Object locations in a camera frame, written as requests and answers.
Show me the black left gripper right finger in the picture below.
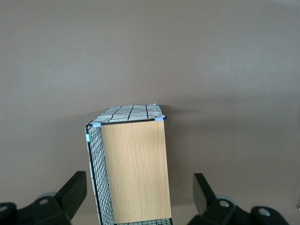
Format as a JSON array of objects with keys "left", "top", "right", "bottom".
[{"left": 192, "top": 172, "right": 217, "bottom": 216}]

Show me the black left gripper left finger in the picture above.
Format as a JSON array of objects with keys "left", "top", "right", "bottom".
[{"left": 55, "top": 171, "right": 88, "bottom": 222}]

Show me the wire basket with wooden shelf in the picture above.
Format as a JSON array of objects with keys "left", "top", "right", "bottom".
[{"left": 83, "top": 104, "right": 174, "bottom": 225}]

